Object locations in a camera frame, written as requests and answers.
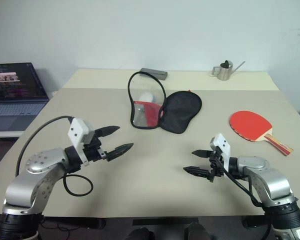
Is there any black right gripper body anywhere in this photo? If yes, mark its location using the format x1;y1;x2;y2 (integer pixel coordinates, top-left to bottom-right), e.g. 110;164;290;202
207;147;226;184

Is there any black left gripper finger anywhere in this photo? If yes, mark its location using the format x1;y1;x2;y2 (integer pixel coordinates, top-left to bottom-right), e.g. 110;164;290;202
105;142;135;162
94;125;121;139

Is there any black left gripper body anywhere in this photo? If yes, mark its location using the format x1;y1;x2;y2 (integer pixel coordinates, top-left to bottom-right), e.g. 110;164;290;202
83;135;108;165

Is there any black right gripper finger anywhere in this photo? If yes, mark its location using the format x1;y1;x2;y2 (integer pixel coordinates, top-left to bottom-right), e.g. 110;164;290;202
191;149;212;159
183;165;212;179

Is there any black red paddle case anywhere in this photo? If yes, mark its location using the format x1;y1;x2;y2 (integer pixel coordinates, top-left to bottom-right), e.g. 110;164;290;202
127;71;203;135

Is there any red table tennis paddle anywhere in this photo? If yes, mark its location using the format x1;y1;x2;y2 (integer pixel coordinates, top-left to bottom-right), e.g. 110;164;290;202
229;110;295;157

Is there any black under-table bar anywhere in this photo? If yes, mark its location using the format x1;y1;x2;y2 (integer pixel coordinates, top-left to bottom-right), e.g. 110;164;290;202
132;217;200;227

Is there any dark rounded shape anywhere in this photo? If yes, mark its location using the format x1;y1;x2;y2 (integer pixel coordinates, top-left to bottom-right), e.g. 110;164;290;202
128;226;155;240
184;222;212;240

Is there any grey rectangular box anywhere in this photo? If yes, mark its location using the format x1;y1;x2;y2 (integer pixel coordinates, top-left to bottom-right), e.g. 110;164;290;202
140;67;169;81

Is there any silver metal watering can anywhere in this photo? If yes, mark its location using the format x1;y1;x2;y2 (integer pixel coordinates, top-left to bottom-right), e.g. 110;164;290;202
210;59;246;81

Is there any dark open laptop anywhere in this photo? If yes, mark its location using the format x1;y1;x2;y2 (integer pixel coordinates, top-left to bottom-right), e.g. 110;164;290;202
0;62;50;132

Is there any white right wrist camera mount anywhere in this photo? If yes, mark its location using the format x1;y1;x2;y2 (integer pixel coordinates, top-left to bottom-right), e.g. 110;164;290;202
209;133;232;171

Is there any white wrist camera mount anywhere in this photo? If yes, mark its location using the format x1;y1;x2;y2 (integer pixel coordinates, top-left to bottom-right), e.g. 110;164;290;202
209;133;232;171
67;117;95;167

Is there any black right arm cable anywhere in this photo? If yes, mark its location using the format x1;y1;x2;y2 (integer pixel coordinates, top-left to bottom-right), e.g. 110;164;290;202
221;166;271;208

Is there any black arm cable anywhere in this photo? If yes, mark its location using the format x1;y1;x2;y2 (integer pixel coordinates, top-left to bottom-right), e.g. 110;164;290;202
15;115;95;196
221;166;271;208

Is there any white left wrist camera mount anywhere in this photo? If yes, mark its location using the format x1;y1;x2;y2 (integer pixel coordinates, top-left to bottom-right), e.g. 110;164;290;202
67;117;95;167

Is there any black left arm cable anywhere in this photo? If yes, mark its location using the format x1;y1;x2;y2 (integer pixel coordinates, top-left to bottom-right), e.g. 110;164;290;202
15;115;95;196

